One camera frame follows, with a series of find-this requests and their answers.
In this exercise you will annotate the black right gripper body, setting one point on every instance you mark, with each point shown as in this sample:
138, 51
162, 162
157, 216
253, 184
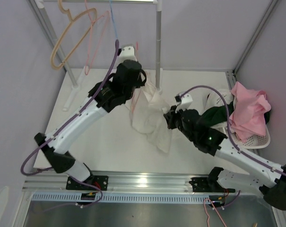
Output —
174, 121

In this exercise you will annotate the green and white t shirt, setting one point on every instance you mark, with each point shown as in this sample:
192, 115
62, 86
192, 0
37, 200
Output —
214, 114

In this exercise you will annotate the pink t shirt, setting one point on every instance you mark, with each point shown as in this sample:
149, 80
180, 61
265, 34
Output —
250, 106

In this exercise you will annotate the blue hanger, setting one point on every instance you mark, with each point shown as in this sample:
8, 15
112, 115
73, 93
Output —
113, 19

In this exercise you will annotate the beige wooden hanger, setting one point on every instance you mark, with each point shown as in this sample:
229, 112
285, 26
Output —
73, 20

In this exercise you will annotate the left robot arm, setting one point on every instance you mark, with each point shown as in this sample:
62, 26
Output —
101, 100

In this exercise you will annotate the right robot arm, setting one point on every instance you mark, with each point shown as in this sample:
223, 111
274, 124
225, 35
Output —
262, 178

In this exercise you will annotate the white perforated basket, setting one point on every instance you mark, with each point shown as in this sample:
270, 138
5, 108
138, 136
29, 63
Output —
254, 141

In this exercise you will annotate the metal clothes rack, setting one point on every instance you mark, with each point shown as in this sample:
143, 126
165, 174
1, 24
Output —
158, 68

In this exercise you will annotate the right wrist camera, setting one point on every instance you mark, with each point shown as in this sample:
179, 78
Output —
183, 102

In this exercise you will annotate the aluminium mounting rail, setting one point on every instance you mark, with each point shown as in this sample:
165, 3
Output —
142, 188

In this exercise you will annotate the aluminium frame post right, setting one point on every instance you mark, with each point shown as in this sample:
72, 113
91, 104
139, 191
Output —
268, 13

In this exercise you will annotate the aluminium frame post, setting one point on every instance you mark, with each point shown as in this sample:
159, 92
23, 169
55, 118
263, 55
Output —
268, 13
39, 11

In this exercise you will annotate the aluminium frame post left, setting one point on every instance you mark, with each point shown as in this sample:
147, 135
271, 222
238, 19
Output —
39, 11

